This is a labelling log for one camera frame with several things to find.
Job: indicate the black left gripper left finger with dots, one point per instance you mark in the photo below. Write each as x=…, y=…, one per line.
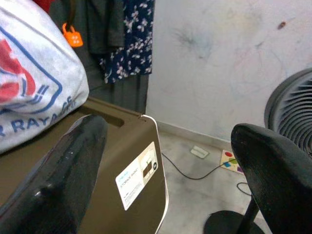
x=53, y=185

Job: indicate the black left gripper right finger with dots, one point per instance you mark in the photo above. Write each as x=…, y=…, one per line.
x=280, y=185

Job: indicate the colourful shape puzzle board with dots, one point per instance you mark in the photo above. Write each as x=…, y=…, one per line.
x=228, y=156

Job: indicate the black standing fan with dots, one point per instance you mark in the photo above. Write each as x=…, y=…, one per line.
x=292, y=109

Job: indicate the brown plastic storage box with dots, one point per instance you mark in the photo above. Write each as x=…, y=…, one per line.
x=136, y=135

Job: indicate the white printed plastic bag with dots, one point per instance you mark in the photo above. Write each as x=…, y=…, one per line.
x=36, y=61

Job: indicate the orange padlock shaped tag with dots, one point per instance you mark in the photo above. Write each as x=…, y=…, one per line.
x=74, y=39

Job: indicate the navy floral garment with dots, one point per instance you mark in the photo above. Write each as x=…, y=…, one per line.
x=136, y=48

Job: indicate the grey hanging garment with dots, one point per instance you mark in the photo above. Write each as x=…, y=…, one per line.
x=102, y=24

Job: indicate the red cloth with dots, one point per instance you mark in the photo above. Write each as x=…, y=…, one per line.
x=42, y=2

